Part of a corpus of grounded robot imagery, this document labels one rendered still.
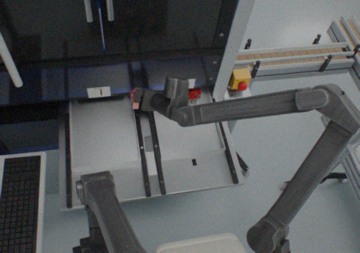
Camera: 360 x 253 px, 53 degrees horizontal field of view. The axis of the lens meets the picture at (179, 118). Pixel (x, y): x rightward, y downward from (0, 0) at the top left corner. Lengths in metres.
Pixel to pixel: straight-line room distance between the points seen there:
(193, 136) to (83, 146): 0.44
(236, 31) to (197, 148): 0.49
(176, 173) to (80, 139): 0.41
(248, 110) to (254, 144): 1.67
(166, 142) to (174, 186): 0.19
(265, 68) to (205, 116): 0.79
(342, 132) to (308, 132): 1.95
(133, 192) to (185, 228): 0.93
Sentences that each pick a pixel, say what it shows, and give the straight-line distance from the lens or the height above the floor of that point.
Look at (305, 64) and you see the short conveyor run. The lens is 1.82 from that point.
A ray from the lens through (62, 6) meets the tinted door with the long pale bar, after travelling 1.15.
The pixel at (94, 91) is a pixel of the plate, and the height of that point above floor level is 1.03.
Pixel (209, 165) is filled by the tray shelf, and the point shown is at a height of 0.88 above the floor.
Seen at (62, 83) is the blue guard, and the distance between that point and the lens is 1.40.
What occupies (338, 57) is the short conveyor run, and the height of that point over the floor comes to 0.93.
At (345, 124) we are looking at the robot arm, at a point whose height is 1.56.
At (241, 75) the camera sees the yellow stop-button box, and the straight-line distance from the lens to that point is 1.54.
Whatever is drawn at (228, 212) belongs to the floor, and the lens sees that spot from 2.34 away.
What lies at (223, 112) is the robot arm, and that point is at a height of 1.39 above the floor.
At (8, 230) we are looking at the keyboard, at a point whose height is 0.83.
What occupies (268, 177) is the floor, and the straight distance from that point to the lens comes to 2.50.
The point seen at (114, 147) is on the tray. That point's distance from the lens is 1.46.
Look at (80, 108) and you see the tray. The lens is 1.58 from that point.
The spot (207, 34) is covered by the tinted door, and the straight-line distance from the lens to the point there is 1.30.
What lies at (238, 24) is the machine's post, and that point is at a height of 1.33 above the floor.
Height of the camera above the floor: 2.17
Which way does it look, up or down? 57 degrees down
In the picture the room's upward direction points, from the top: 9 degrees clockwise
